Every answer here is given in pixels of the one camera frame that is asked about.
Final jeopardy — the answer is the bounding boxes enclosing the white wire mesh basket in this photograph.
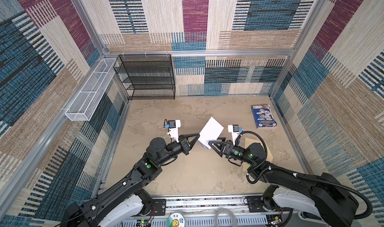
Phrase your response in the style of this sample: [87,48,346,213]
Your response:
[65,58,117,122]

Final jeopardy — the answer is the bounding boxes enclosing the clear plastic tube loop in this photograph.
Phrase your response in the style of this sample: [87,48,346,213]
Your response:
[214,208,238,227]

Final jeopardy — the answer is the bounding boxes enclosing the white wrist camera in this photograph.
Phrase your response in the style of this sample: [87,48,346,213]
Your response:
[228,125,243,144]
[164,119,181,143]

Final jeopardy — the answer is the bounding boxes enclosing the manila paper envelope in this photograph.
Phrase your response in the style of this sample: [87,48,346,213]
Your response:
[242,138,274,167]

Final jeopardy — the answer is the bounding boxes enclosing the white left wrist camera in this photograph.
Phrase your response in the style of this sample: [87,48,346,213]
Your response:
[164,119,181,143]

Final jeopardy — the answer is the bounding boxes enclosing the blue comic paperback book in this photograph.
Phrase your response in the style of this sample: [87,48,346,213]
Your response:
[251,104,277,128]

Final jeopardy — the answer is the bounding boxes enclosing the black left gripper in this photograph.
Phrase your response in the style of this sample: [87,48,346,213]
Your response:
[156,133,198,167]

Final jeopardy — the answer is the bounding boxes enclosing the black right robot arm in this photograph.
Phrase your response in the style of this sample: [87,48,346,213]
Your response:
[209,131,373,227]

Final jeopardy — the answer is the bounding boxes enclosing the black wire mesh shelf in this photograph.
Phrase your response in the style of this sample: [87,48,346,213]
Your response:
[114,54,176,100]

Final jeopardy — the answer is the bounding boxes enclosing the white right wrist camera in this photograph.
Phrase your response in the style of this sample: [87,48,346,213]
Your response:
[228,125,243,144]

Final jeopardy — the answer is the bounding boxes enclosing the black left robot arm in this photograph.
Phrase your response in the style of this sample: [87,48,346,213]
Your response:
[58,134,200,227]

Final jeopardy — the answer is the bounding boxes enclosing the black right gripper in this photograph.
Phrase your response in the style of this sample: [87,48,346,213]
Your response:
[208,136,254,165]

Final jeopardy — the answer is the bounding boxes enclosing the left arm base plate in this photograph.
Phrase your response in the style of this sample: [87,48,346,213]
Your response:
[141,199,167,217]

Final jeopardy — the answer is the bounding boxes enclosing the white letter paper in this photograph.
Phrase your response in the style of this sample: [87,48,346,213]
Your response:
[198,117,224,150]

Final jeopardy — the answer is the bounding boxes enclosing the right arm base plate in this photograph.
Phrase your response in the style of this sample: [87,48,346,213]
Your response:
[243,195,291,214]

